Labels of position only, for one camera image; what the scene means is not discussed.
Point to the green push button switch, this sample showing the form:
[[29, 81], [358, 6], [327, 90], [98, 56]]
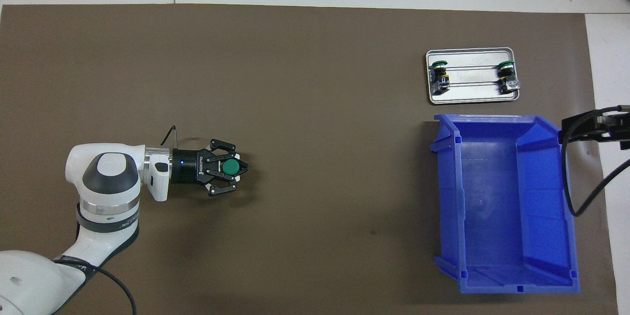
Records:
[[229, 168], [439, 78]]

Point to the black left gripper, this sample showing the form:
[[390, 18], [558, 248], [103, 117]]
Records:
[[189, 166]]

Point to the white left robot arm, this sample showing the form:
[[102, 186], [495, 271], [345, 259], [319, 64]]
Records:
[[108, 172]]

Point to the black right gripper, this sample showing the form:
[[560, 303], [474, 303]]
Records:
[[625, 130]]

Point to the blue plastic storage bin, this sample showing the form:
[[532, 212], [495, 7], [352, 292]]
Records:
[[492, 206]]

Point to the brown table mat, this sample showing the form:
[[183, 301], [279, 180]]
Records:
[[320, 108]]

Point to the green button with clear block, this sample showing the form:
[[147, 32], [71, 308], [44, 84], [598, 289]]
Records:
[[506, 76]]

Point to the silver metal tray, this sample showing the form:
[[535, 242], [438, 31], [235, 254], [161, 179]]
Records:
[[467, 99]]

